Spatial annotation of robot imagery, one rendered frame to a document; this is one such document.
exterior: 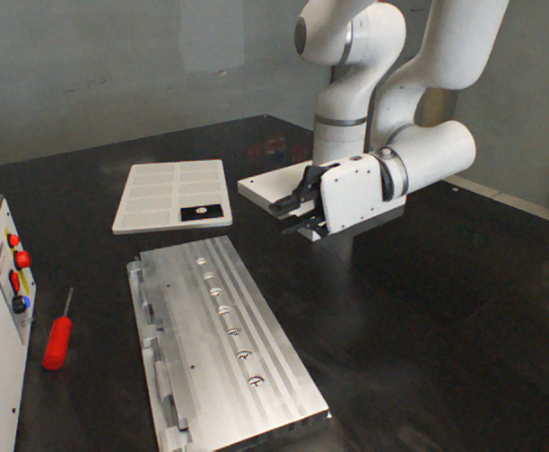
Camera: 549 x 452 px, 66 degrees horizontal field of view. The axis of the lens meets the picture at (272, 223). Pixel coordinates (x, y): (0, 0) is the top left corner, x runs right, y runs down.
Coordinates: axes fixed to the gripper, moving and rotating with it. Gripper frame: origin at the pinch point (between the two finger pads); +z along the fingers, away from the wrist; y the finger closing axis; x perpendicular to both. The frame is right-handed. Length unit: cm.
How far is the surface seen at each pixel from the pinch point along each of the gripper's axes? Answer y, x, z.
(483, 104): 103, 185, -223
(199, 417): 10.2, -17.6, 21.6
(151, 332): 9.9, -0.4, 25.0
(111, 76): 15, 224, 18
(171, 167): 16, 71, 11
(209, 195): 17, 47, 5
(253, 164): 23, 66, -13
